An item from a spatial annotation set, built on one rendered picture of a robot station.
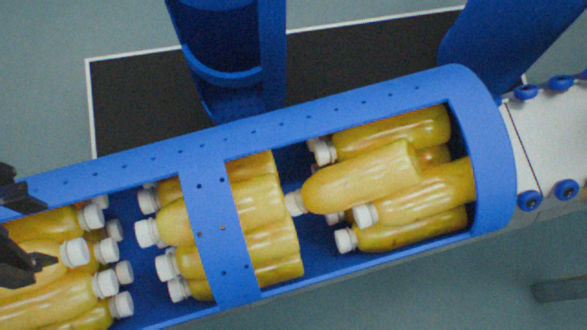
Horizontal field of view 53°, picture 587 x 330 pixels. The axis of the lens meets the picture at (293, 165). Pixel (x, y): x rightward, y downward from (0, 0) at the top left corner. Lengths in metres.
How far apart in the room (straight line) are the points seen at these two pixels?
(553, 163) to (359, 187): 0.49
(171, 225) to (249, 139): 0.16
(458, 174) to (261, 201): 0.31
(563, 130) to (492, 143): 0.42
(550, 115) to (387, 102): 0.48
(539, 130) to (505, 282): 0.99
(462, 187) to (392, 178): 0.13
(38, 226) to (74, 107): 1.37
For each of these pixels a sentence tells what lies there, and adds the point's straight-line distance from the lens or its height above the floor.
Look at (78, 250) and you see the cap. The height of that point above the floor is 1.19.
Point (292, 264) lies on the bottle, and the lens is 0.95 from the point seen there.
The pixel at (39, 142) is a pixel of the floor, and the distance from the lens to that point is 2.29.
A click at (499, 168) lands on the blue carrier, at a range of 0.89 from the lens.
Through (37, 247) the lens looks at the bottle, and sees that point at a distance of 0.91.
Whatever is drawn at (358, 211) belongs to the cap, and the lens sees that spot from 0.92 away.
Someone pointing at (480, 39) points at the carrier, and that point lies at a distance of 1.81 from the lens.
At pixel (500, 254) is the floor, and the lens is 2.17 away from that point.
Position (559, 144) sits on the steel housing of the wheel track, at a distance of 1.27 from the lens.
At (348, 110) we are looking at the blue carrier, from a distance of 0.88.
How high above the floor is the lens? 2.03
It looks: 75 degrees down
